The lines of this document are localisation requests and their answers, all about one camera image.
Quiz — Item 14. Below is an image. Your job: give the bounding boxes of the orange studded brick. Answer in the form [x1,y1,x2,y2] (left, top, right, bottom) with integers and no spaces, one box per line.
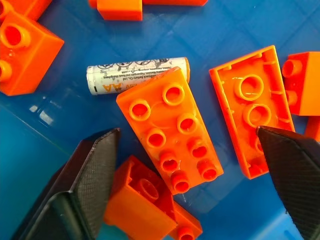
[167,199,203,240]

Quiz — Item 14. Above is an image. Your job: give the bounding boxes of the orange tall two-stud brick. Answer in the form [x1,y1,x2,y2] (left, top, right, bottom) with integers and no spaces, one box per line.
[281,51,320,117]
[0,11,65,97]

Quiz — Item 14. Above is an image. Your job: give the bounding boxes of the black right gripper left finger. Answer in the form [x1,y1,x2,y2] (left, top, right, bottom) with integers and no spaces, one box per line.
[11,127,121,240]

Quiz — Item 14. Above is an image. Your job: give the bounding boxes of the blue plastic bin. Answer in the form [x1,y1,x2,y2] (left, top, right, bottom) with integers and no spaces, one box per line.
[0,0,320,240]

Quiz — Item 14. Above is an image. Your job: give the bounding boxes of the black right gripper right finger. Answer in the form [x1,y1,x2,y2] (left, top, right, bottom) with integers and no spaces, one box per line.
[256,125,320,240]

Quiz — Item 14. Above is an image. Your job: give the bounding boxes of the white AA battery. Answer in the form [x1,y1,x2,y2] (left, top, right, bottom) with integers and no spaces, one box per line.
[86,56,191,96]

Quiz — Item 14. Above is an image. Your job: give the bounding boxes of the orange upturned hollow flat brick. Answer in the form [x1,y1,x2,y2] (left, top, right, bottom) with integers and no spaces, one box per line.
[208,44,296,180]

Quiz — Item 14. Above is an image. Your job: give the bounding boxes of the orange eight-stud flat brick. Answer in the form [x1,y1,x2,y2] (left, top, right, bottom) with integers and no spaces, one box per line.
[116,66,224,196]

